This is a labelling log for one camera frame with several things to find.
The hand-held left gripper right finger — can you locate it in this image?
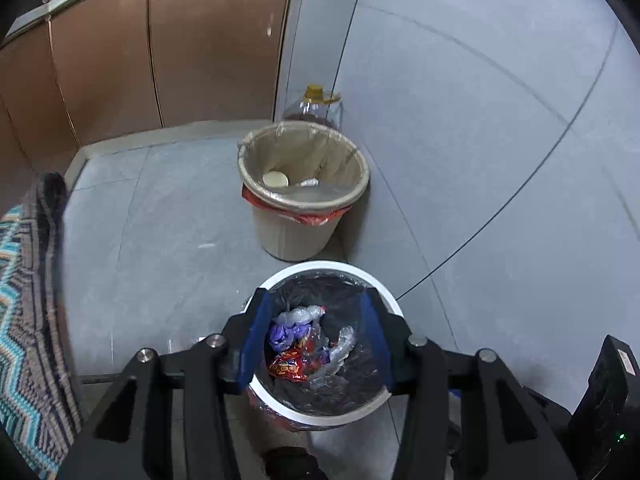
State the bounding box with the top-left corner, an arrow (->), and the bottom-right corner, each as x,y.
362,287 -> 579,480

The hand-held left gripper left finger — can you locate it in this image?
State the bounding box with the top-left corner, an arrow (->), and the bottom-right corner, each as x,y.
57,287 -> 274,480

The red yellow snack wrapper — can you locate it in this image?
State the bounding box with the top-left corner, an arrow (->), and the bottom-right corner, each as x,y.
268,345 -> 315,383

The black bin liner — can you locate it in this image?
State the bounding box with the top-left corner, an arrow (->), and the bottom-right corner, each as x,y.
264,272 -> 397,417

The clear plastic bag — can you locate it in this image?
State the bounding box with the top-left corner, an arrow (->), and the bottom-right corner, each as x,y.
274,305 -> 328,329

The white trash bin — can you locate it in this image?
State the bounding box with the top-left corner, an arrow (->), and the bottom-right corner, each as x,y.
245,260 -> 406,432

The beige trash bin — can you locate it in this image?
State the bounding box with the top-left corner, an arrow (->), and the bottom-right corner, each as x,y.
237,121 -> 371,262

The red bin liner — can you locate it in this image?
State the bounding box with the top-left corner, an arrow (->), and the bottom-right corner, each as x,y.
242,184 -> 352,227

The teal zigzag rug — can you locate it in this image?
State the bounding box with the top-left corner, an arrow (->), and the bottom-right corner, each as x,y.
0,172 -> 85,479

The oil bottle with yellow cap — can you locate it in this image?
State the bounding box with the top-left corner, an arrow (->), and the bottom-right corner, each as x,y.
282,85 -> 346,132

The brown kitchen cabinet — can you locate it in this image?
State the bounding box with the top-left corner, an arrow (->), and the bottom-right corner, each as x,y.
0,0 -> 302,181

